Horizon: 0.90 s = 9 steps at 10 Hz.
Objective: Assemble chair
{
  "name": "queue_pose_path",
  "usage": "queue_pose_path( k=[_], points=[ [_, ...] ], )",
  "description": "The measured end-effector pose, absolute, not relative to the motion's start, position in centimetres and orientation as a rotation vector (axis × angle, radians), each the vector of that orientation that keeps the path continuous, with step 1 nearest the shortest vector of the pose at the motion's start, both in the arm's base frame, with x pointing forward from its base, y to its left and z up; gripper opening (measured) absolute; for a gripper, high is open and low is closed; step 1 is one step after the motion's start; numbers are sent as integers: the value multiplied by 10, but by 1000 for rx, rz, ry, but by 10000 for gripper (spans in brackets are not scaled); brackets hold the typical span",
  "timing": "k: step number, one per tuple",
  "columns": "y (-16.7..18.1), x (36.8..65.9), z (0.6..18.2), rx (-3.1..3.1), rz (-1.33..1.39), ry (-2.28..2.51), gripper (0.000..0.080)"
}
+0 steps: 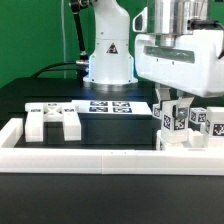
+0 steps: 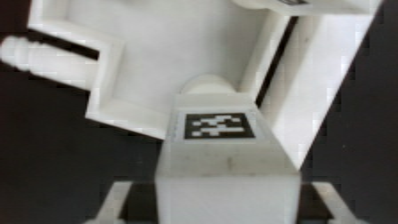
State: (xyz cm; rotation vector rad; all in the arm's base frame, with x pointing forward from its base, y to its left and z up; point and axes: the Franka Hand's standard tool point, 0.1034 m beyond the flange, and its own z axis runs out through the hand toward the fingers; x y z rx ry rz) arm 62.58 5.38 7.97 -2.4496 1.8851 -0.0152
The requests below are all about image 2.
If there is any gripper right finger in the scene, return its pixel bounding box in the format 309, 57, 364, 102
298, 182, 370, 224

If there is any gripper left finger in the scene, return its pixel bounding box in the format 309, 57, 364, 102
82, 181, 158, 224

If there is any white chair leg block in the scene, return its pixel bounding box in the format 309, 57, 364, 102
155, 75, 300, 224

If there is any white chair seat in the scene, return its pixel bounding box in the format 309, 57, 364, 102
0, 0, 290, 138

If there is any white chair leg with tag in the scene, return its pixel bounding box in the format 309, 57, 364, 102
231, 0, 384, 16

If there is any white U-shaped boundary fence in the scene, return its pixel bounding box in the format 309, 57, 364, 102
261, 0, 384, 168

